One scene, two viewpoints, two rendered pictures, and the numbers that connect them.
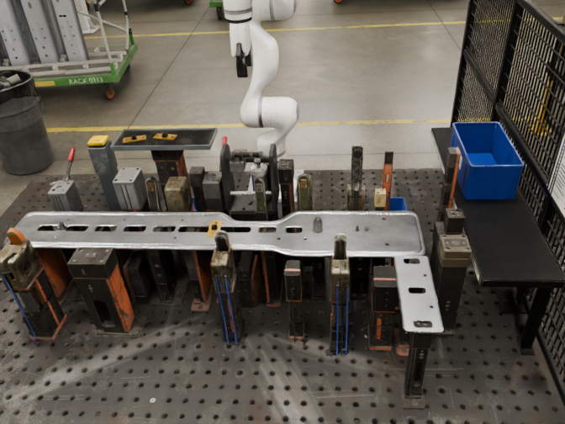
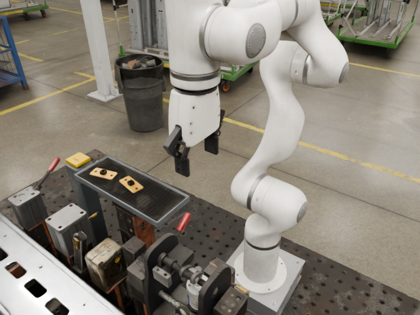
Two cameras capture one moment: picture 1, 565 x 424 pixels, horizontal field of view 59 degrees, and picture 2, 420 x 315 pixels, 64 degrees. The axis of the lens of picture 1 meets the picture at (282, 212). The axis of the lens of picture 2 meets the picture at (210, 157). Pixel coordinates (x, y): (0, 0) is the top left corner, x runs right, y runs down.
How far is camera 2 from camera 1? 1.12 m
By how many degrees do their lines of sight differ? 24
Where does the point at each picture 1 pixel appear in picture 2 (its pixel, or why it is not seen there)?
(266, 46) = (284, 118)
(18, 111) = (142, 87)
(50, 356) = not seen: outside the picture
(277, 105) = (275, 197)
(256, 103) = (250, 182)
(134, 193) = (61, 240)
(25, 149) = (141, 114)
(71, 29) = not seen: hidden behind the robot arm
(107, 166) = (79, 187)
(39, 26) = not seen: hidden behind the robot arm
